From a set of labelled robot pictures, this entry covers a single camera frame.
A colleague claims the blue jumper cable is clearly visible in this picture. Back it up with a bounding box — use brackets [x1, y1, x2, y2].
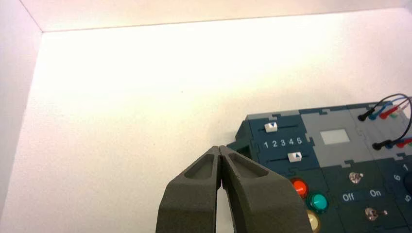
[368, 96, 412, 150]

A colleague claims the green round push button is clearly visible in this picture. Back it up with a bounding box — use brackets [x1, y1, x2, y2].
[306, 192, 329, 214]

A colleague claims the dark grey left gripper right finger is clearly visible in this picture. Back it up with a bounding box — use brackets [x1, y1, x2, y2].
[220, 145, 313, 233]

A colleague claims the red jumper cable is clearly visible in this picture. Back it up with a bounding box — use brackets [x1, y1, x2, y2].
[379, 98, 412, 149]

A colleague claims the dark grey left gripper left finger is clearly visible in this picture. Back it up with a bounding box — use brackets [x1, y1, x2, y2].
[155, 145, 223, 233]

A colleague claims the orange round push button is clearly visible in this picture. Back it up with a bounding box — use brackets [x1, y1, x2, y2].
[291, 178, 309, 200]

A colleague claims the dark blue grey control box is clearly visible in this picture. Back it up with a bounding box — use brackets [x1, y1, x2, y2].
[226, 102, 412, 233]

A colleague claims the metal toggle switch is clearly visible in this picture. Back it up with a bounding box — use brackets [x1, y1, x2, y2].
[364, 207, 389, 222]
[349, 172, 365, 185]

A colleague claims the green jumper cable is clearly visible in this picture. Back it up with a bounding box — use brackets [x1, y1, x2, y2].
[389, 107, 412, 148]

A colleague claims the black jumper cable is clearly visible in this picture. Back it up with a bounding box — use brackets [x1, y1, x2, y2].
[357, 93, 412, 151]

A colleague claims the yellow round push button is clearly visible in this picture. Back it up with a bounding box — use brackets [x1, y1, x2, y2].
[306, 209, 322, 233]

